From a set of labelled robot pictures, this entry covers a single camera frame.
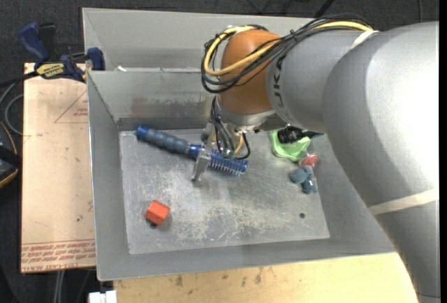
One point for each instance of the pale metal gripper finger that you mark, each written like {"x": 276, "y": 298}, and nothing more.
{"x": 206, "y": 162}
{"x": 196, "y": 169}

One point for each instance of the grey metal bin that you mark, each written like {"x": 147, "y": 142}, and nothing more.
{"x": 227, "y": 211}

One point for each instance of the orange-red block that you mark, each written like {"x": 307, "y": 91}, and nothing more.
{"x": 157, "y": 212}

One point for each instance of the light green plastic toy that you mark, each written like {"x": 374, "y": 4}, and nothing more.
{"x": 291, "y": 151}

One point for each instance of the small red round toy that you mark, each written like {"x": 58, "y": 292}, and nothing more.
{"x": 309, "y": 160}

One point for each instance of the teal blue soft toy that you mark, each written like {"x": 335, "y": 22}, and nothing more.
{"x": 304, "y": 178}

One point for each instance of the brown cardboard board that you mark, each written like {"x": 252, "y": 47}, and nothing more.
{"x": 56, "y": 169}

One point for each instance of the black cylinder on white bracket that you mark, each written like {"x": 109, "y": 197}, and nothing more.
{"x": 291, "y": 135}

